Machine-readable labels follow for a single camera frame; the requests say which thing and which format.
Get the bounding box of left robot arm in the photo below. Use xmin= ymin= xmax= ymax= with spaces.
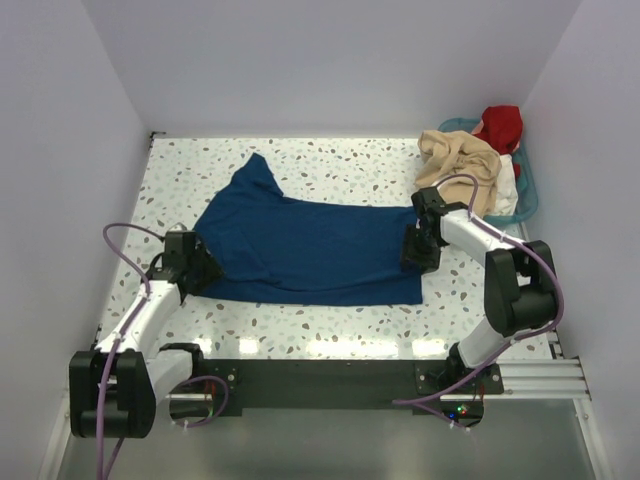
xmin=69 ymin=230 xmax=224 ymax=438

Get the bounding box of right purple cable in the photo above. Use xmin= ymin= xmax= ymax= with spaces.
xmin=392 ymin=174 xmax=566 ymax=424

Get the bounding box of teal laundry basket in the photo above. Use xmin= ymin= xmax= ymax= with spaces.
xmin=438 ymin=117 xmax=539 ymax=227

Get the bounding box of red t shirt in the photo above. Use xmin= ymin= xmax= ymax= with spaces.
xmin=471 ymin=105 xmax=524 ymax=155

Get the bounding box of beige t shirt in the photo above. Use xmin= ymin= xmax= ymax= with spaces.
xmin=414 ymin=130 xmax=501 ymax=217

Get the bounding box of blue printed t shirt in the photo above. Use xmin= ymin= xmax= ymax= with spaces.
xmin=194 ymin=154 xmax=423 ymax=307

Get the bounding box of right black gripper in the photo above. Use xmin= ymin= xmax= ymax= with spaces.
xmin=400 ymin=224 xmax=441 ymax=276

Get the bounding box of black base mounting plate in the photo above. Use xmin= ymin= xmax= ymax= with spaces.
xmin=169 ymin=357 xmax=505 ymax=432

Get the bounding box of aluminium frame rail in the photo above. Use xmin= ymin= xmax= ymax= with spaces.
xmin=155 ymin=334 xmax=588 ymax=403

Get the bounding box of white t shirt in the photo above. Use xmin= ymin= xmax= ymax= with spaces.
xmin=491 ymin=154 xmax=519 ymax=216

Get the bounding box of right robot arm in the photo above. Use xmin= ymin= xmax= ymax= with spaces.
xmin=401 ymin=187 xmax=563 ymax=393

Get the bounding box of purple cable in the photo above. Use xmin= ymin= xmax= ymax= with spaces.
xmin=392 ymin=174 xmax=566 ymax=424
xmin=94 ymin=222 xmax=231 ymax=480

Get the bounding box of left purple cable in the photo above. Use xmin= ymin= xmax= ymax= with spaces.
xmin=94 ymin=222 xmax=231 ymax=480

